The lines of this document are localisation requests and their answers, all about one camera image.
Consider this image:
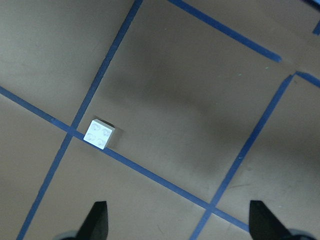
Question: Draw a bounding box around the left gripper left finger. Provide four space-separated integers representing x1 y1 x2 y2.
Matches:
75 201 109 240

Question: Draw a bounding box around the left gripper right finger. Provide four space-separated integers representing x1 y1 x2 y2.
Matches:
249 200 304 240

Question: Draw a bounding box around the white block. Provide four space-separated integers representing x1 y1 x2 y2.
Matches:
83 119 115 150

